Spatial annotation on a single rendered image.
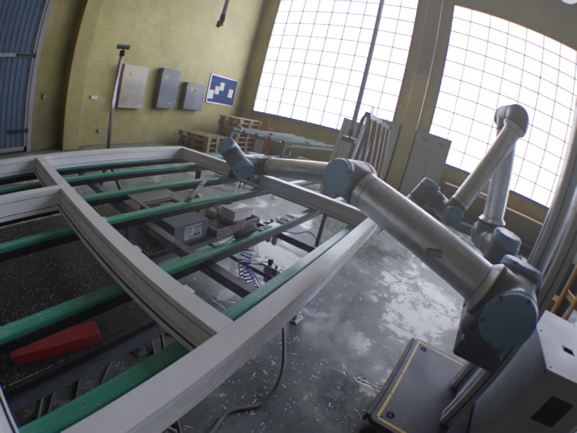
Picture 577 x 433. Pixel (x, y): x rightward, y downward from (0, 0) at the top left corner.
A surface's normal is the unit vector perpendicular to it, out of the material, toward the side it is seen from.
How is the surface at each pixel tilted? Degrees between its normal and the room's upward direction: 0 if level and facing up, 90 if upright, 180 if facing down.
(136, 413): 0
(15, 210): 90
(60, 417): 0
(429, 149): 90
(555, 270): 90
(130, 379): 0
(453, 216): 94
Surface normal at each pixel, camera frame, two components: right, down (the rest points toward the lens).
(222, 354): 0.22, -0.92
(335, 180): -0.78, 0.00
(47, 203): 0.84, 0.36
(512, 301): -0.66, 0.13
